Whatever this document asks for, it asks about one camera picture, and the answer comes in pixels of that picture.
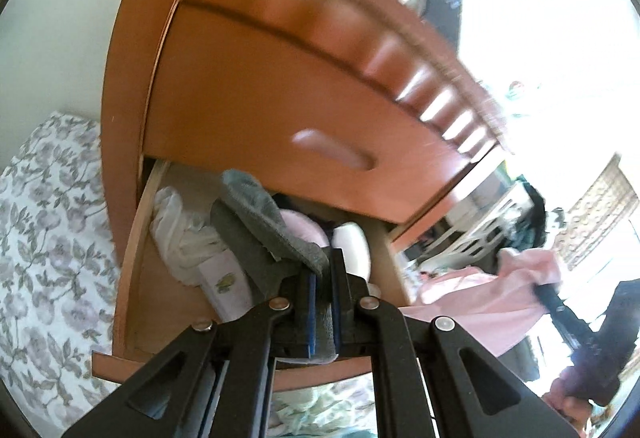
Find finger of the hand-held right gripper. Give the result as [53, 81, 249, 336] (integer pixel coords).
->
[534, 283, 601, 359]

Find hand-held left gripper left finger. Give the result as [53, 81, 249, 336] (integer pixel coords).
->
[62, 268, 318, 438]

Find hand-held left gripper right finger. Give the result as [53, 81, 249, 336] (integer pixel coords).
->
[329, 249, 576, 438]

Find pink garment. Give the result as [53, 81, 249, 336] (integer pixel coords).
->
[400, 248, 563, 356]

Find grey blue sock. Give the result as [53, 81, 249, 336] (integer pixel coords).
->
[221, 169, 343, 365]

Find wooden drawer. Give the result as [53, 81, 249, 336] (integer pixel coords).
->
[92, 158, 416, 391]
[142, 0, 496, 226]

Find person's right hand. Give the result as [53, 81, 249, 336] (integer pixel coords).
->
[544, 380, 608, 426]

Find white bra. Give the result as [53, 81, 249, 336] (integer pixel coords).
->
[331, 222, 374, 285]

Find pink padded cup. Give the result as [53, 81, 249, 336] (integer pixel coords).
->
[279, 209, 332, 249]

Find black garment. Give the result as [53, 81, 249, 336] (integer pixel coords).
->
[500, 177, 557, 255]

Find dark grey cloth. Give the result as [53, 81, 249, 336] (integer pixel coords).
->
[210, 200, 301, 309]

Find patterned window curtain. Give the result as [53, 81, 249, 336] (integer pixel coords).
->
[557, 155, 640, 271]

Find white lattice shelf rack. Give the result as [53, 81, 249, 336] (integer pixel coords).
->
[400, 158, 526, 279]

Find white crumpled cloth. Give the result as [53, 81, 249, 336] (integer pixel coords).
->
[149, 187, 223, 289]

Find floral bed sheet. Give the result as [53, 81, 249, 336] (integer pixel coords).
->
[0, 113, 126, 424]

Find wooden nightstand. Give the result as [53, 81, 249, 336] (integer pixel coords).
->
[92, 0, 516, 391]

